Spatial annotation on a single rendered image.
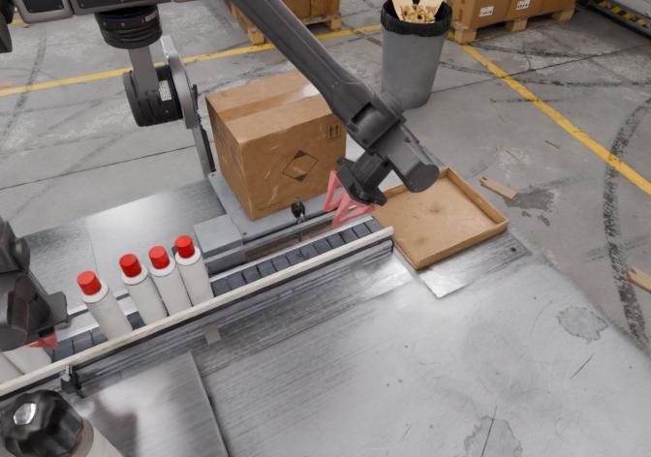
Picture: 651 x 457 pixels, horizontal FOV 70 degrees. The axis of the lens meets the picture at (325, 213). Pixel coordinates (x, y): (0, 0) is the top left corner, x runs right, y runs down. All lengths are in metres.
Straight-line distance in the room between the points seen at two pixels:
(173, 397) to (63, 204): 2.03
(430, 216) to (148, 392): 0.83
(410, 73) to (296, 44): 2.52
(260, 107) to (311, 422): 0.75
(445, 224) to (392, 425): 0.58
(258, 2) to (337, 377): 0.74
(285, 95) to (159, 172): 1.73
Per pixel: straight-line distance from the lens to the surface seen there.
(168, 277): 0.98
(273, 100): 1.25
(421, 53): 3.09
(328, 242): 1.18
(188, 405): 1.00
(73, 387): 1.06
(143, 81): 1.23
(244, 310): 1.11
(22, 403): 0.76
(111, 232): 1.40
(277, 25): 0.66
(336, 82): 0.68
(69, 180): 3.06
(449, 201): 1.40
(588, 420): 1.14
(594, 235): 2.75
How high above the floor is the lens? 1.78
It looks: 46 degrees down
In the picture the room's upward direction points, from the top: straight up
